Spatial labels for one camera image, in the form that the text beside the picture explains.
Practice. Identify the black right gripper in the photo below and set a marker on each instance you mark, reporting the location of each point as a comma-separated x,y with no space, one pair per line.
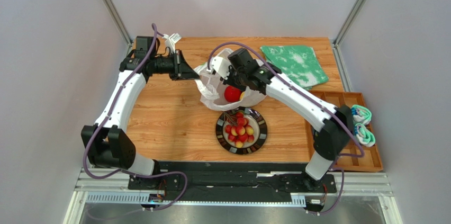
237,77

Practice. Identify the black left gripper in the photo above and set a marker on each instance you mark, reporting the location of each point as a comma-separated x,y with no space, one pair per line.
181,69

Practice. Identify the red fake apple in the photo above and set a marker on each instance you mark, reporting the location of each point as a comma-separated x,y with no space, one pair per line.
232,94

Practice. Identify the white plastic bag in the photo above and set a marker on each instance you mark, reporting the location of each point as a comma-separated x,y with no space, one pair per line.
212,92

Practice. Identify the red yellow cherry bunch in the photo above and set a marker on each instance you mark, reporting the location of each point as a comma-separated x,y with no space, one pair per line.
237,129

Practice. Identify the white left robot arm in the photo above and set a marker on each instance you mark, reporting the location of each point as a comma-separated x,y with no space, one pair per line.
106,142

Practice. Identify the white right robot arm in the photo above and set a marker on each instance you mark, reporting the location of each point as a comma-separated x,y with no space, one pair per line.
333,125

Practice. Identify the black rimmed ceramic plate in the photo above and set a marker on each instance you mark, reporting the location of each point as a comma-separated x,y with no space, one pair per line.
257,121

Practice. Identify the green white tie-dye cloth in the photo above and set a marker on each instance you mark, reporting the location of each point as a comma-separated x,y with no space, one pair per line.
298,62

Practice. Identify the mint white rolled sock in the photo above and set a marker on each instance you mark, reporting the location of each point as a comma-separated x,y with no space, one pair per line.
361,114
363,135

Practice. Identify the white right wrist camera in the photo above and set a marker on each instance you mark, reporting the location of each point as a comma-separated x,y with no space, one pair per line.
221,66

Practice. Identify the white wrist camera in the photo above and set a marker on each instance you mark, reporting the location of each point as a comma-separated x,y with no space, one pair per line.
221,66
171,40

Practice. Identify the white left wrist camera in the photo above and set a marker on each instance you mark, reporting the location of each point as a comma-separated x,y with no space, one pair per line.
171,40

